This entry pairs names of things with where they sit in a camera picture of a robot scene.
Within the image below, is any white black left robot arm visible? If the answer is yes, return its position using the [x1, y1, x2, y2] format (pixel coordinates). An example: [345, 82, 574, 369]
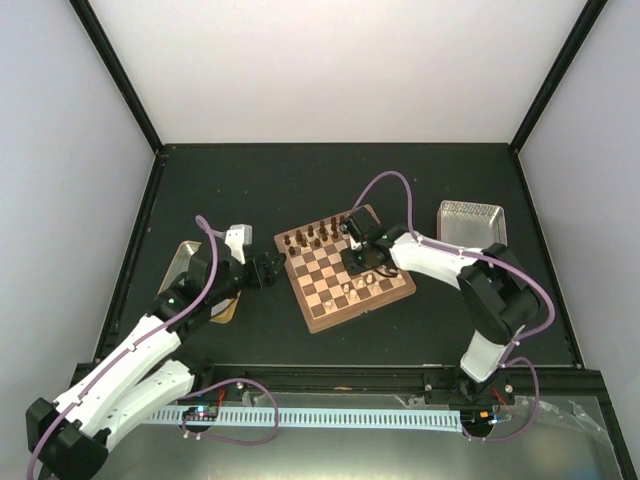
[26, 246, 286, 479]

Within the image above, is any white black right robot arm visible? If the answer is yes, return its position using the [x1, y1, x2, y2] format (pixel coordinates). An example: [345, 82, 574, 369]
[338, 207, 555, 403]

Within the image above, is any light chess pieces pile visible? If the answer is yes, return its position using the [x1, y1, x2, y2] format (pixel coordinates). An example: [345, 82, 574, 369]
[314, 272, 383, 309]

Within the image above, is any dark chess pieces row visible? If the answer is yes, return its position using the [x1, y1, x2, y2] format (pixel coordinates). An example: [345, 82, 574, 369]
[274, 212, 349, 256]

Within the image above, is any wooden chess board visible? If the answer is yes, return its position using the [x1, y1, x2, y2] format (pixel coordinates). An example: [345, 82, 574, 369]
[274, 212, 416, 334]

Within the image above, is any metal tray yellow rim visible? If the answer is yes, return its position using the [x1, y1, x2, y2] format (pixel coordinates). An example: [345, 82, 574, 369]
[158, 241, 241, 324]

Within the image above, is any pink plastic bin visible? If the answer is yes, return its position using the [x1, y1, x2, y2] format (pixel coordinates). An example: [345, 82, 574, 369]
[437, 200, 508, 249]

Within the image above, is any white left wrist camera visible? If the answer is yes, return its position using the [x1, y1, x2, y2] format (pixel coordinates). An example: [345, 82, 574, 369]
[224, 224, 253, 265]

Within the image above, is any black mounting rail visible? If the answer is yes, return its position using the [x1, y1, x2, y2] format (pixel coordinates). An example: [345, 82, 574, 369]
[187, 364, 495, 404]

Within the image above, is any light blue slotted cable duct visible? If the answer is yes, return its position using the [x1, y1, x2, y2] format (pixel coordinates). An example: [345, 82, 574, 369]
[188, 407, 462, 433]

